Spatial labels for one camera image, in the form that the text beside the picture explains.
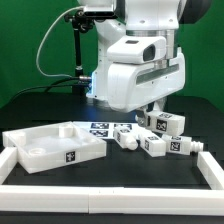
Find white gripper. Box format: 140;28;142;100
108;53;185;120

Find white square tabletop part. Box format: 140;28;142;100
2;122;107;174

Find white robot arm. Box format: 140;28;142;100
78;0;213;125

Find white AprilTag sheet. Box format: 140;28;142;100
74;121;139;139

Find white U-shaped fence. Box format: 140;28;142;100
0;147;224;216

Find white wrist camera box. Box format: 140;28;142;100
107;36;166;64

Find black cables at base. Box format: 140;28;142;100
9;77;93;104

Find black camera on pole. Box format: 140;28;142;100
64;8;119;100

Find grey camera cable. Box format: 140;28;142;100
35;5;84;79

